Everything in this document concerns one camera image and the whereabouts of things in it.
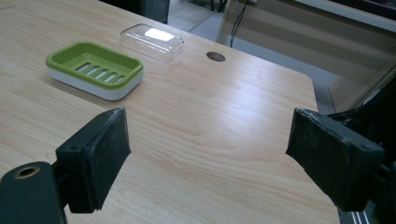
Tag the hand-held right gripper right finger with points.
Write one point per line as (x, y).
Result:
(333, 158)

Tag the clear plastic soap dish lid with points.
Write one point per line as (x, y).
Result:
(152, 42)

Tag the dark cabinet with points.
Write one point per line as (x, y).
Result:
(146, 9)

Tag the light wooden desk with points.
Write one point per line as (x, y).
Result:
(199, 124)

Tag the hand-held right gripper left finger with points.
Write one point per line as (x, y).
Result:
(93, 161)

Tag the green and white soap dish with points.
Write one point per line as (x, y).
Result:
(96, 70)

